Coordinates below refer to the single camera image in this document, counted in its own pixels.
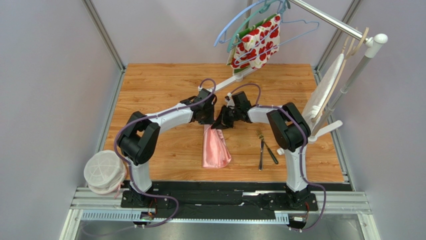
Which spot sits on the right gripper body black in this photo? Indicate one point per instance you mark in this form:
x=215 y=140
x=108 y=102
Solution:
x=225 y=116

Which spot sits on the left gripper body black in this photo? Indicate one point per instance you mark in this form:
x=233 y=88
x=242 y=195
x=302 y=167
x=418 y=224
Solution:
x=209 y=116

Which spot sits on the pink cloth napkin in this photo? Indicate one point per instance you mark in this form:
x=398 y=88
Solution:
x=215 y=153

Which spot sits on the black handled knife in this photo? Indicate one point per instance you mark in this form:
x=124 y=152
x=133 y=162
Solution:
x=273 y=157

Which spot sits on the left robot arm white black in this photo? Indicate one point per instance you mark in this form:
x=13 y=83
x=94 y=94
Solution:
x=136 y=142

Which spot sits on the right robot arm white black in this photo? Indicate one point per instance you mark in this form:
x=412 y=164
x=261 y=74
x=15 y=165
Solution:
x=289 y=129

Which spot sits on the red floral cloth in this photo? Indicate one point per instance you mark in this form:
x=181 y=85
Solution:
x=254 y=46

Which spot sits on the light blue hanger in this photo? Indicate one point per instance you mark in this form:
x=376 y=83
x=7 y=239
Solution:
x=242 y=19

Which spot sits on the white hanging cloth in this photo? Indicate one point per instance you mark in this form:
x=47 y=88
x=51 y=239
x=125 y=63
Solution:
x=319 y=97

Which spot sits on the white clothes rack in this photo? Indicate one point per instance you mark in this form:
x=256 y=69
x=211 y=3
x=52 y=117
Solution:
x=373 y=44

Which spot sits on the teal green hanger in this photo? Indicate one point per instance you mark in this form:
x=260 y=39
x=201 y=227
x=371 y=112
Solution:
x=246 y=28

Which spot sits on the white mesh basket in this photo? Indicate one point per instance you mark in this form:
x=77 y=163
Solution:
x=105 y=172

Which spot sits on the thin blue wire hanger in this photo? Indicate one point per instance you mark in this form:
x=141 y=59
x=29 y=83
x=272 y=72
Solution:
x=284 y=36

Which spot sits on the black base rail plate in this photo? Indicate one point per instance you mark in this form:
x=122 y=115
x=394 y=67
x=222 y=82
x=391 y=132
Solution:
x=219 y=200

